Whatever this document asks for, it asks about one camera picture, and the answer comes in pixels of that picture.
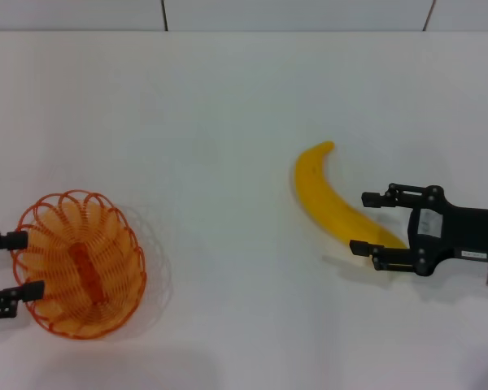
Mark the orange woven plastic basket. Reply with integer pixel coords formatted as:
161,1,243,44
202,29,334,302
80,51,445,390
10,188,147,340

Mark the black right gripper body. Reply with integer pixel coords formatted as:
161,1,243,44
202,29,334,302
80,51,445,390
407,184,488,277

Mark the yellow plastic banana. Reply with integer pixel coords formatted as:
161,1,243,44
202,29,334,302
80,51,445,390
294,141,410,249

